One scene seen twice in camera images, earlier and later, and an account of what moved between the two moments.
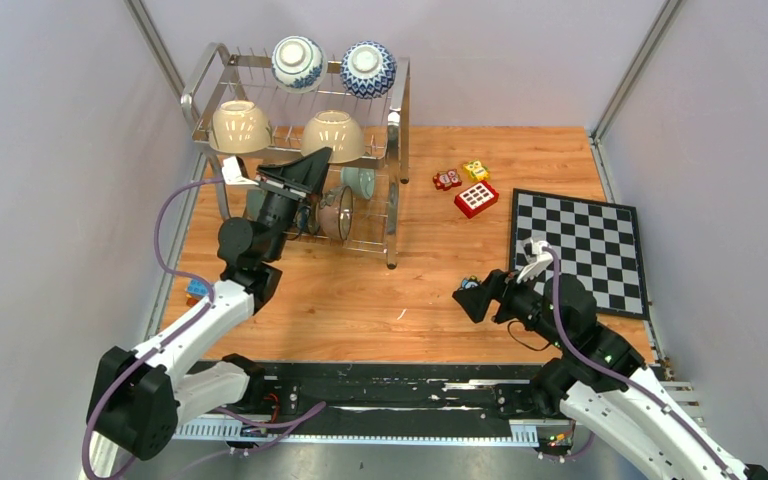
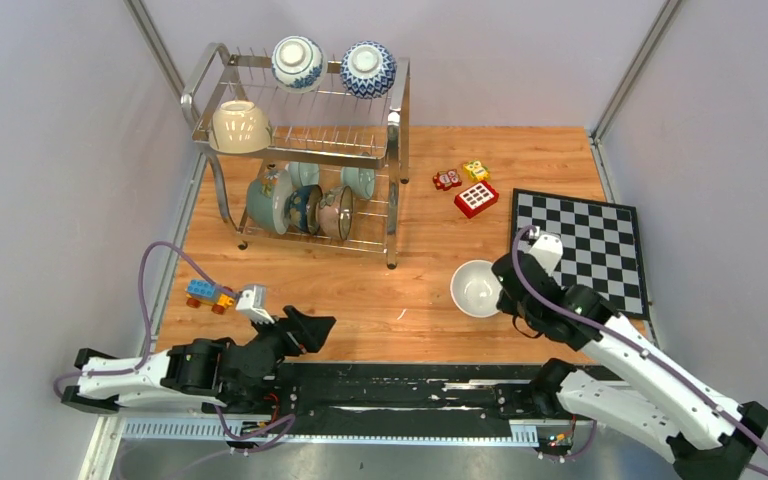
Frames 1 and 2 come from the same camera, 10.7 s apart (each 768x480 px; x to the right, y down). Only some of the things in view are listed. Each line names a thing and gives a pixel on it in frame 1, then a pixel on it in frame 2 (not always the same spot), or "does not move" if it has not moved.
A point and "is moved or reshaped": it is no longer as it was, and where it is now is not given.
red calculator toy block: x=476 y=198 does not move
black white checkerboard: x=596 y=241 does not move
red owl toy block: x=445 y=180 does not move
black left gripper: x=302 y=178 to x=306 y=332
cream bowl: x=238 y=127 does not move
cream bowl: x=333 y=129 is moved or reshaped
